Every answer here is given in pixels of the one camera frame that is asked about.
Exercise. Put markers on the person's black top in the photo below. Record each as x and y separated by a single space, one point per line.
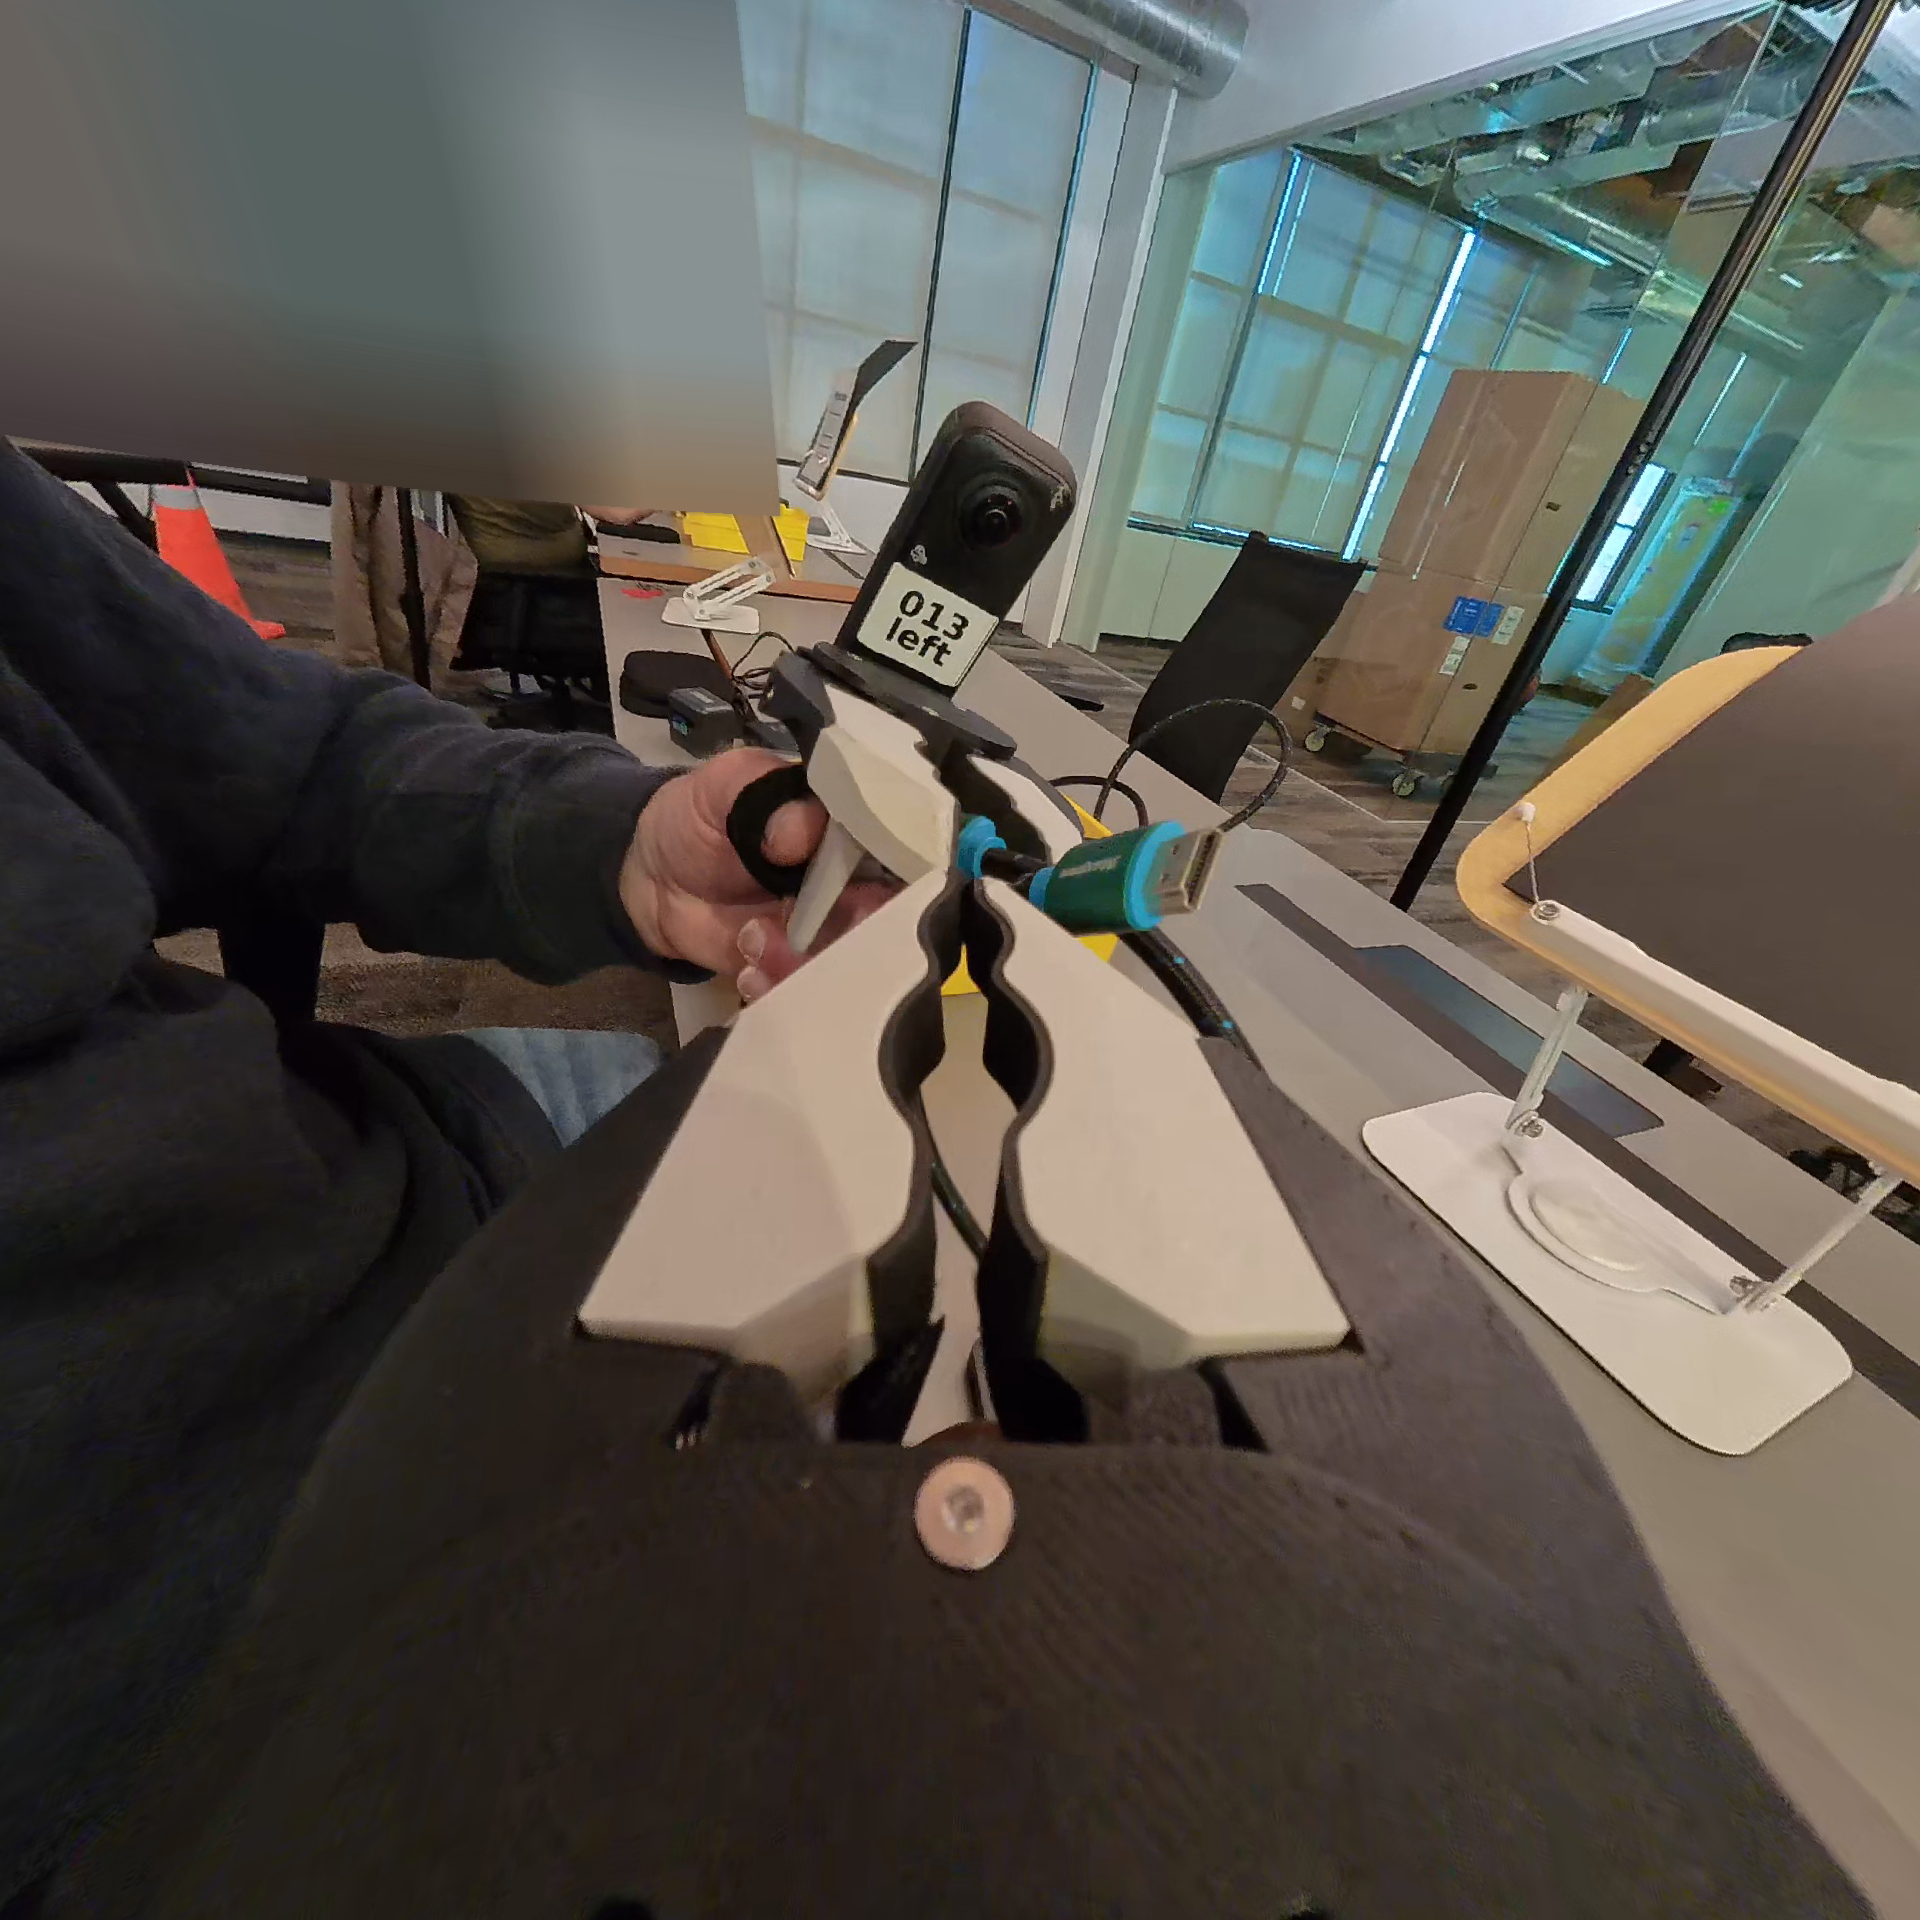
180 1352

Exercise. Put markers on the cart with cardboard boxes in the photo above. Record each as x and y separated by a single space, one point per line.
1472 541

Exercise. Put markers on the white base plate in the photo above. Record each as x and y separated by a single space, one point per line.
1472 1188

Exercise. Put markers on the black office chair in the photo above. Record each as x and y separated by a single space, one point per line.
1245 648

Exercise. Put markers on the yellow plastic bin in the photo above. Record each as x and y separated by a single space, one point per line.
1092 945

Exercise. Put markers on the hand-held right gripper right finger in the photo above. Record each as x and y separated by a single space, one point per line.
1185 1216

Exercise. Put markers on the white stand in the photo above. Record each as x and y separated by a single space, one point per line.
720 596

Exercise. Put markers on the wooden rimmed black panel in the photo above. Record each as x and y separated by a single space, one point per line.
1771 842

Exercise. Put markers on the orange traffic cone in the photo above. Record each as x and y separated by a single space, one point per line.
194 555

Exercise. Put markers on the person's left forearm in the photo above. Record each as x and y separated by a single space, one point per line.
332 782

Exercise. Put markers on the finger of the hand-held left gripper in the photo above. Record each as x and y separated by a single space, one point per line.
880 795

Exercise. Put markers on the black stand pole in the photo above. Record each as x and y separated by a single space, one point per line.
1642 452

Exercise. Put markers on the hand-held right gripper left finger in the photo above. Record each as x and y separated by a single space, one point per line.
734 1201

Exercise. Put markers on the black desktop device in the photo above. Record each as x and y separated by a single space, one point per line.
674 699

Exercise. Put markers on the white bracket bar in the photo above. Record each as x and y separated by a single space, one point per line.
1712 1008

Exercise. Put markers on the person's left hand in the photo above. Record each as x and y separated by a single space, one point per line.
682 873

